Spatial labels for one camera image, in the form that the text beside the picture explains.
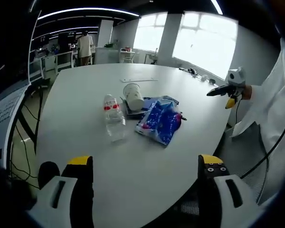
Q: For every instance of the ceiling light strip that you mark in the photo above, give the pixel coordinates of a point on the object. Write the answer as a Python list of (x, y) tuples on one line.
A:
[(85, 10)]

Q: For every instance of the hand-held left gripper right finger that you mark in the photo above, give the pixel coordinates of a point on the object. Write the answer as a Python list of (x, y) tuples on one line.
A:
[(225, 190)]

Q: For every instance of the blue packet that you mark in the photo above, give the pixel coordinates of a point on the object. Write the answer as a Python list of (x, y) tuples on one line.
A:
[(167, 99)]

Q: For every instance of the white flat strip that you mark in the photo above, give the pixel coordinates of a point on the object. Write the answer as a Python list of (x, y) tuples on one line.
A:
[(139, 79)]

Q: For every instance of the small dark red item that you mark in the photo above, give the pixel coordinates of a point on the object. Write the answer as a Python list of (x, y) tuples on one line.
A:
[(183, 117)]

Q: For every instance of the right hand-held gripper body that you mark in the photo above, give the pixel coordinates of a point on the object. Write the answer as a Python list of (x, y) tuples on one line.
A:
[(236, 78)]

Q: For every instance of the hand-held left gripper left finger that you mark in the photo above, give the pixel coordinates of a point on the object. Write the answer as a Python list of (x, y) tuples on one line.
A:
[(61, 190)]

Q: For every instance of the clear plastic bottle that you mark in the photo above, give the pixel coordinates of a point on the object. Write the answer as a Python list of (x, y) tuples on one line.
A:
[(114, 118)]

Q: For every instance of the white background chair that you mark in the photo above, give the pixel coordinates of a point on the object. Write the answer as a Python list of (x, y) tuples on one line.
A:
[(129, 55)]

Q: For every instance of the white cabinet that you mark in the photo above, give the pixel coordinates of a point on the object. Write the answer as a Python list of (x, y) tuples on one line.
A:
[(107, 55)]

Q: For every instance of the white table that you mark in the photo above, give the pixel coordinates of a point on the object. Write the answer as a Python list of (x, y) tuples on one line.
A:
[(142, 171)]

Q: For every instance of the round black object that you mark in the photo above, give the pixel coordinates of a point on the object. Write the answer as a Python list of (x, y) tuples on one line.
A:
[(48, 172)]

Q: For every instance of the small white device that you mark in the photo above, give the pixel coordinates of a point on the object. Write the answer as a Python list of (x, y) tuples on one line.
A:
[(204, 77)]

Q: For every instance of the white frame desk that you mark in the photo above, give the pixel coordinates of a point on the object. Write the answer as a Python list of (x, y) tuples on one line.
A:
[(54, 60)]

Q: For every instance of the white perforated panel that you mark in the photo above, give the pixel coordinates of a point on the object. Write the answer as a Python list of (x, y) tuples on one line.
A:
[(4, 111)]

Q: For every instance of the person's right hand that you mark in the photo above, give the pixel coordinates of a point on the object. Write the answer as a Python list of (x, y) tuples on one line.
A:
[(247, 92)]

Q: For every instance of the small grey device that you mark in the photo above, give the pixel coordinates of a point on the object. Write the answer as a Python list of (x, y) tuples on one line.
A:
[(212, 81)]

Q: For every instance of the white paper cup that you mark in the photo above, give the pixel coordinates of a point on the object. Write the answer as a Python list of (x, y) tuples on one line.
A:
[(133, 96)]

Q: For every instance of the blue patterned snack bag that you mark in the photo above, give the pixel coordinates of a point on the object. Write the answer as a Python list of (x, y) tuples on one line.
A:
[(160, 123)]

